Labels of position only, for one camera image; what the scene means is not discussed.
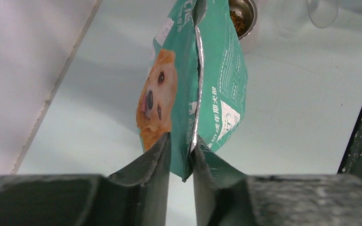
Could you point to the brown kibble in near bowl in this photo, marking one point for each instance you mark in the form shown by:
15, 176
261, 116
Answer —
239, 23

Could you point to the white double bowl stand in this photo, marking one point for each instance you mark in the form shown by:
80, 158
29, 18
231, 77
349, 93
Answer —
284, 17

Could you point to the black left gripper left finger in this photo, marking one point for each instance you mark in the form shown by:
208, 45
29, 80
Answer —
136, 195

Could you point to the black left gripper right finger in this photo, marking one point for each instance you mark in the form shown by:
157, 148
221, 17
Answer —
225, 196

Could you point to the aluminium frame rail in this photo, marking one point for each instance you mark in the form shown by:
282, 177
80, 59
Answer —
57, 84

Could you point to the green pet food bag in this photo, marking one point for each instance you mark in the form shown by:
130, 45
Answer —
196, 84

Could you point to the steel bowl near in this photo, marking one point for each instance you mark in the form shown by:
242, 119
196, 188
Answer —
246, 9

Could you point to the clear plastic scoop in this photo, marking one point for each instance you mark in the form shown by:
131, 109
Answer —
322, 13

